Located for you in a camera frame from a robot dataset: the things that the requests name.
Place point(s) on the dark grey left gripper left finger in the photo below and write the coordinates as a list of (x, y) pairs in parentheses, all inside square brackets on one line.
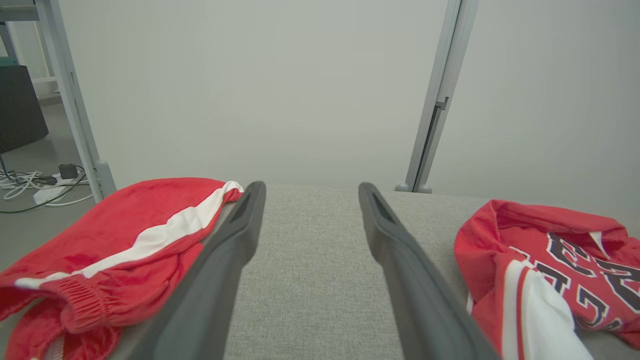
[(200, 300)]

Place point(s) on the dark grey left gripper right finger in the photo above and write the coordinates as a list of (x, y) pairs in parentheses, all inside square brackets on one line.
[(425, 300)]

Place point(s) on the red jersey with white sleeves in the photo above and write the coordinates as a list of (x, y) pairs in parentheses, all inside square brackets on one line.
[(500, 235)]

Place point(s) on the red shorts with white stripe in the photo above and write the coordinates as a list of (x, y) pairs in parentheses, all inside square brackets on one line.
[(125, 215)]

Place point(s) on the black power adapter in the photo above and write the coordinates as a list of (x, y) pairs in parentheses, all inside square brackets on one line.
[(68, 171)]

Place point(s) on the black cabinet with teal top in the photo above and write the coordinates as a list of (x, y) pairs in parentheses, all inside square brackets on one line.
[(20, 110)]

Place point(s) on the grey partition post double foot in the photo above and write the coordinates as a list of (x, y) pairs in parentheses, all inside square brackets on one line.
[(440, 75)]

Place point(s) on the grey partition post beside cabinet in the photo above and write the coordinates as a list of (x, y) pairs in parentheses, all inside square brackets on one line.
[(70, 100)]

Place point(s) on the grey metal desk frame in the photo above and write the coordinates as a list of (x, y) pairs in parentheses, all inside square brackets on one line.
[(15, 12)]

